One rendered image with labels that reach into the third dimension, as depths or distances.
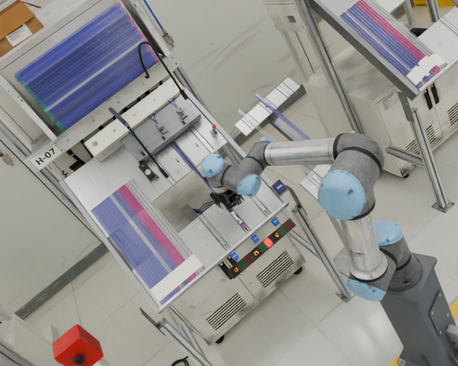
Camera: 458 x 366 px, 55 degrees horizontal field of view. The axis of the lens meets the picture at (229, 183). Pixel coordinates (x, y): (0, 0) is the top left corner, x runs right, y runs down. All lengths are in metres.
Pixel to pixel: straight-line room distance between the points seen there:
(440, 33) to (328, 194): 1.41
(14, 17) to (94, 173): 0.75
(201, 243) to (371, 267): 0.75
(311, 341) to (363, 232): 1.16
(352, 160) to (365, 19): 1.25
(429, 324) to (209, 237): 0.87
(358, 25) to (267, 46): 1.74
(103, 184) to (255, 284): 0.97
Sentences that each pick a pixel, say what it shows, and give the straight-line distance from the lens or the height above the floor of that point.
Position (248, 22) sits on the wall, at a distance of 3.81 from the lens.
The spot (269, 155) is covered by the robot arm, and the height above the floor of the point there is 1.13.
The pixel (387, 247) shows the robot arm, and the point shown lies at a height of 0.76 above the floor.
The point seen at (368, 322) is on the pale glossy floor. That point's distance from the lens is 2.26.
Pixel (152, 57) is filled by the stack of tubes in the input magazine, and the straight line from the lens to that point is 1.95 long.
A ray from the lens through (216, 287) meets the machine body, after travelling 2.29.
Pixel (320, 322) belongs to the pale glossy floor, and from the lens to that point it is 2.34.
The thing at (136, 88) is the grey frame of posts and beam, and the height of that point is 1.35.
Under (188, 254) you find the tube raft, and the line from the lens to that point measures 1.82.
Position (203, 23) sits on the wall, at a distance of 3.64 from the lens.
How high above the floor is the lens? 1.85
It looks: 31 degrees down
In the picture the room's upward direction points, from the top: 34 degrees counter-clockwise
